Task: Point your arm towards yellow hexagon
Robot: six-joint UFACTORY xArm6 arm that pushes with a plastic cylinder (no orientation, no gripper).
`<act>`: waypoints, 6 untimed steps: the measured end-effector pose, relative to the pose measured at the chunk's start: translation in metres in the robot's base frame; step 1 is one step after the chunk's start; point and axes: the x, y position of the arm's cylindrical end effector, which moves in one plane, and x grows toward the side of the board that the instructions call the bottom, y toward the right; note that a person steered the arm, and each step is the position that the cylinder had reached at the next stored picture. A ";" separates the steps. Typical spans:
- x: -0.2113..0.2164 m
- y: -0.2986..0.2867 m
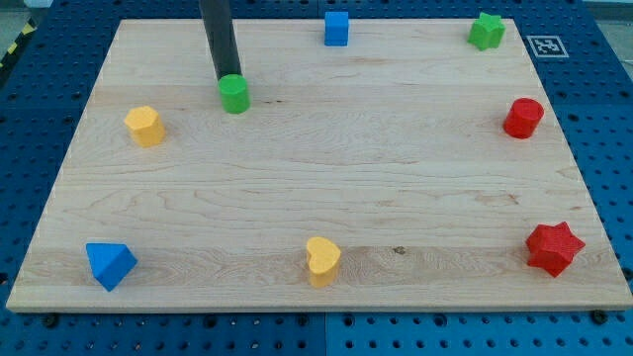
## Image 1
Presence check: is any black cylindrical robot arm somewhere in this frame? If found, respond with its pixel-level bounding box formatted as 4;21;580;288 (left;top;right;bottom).
199;0;241;80

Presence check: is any yellow hexagon block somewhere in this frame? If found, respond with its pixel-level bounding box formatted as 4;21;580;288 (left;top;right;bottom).
124;106;166;147

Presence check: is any yellow heart block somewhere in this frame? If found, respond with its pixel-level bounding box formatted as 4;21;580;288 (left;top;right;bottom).
306;236;341;288

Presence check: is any wooden board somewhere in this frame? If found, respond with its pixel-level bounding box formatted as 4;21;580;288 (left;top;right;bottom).
7;19;632;312

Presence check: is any green cylinder block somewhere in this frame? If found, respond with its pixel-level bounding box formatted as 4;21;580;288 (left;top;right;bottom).
218;74;250;114

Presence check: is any blue cube block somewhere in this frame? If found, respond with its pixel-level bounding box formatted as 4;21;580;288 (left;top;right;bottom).
324;11;349;46

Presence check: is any red cylinder block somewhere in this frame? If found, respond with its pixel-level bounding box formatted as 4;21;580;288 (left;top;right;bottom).
502;98;544;139

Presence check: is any blue triangle block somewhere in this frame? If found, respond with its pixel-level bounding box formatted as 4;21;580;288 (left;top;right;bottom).
86;243;137;292

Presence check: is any green star block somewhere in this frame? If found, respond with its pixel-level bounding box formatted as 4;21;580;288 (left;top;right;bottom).
467;12;505;50

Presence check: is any red star block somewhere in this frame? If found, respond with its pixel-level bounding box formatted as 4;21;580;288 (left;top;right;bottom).
525;222;586;278

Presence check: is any white fiducial marker tag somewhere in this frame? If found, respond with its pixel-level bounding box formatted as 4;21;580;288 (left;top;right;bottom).
526;35;569;58

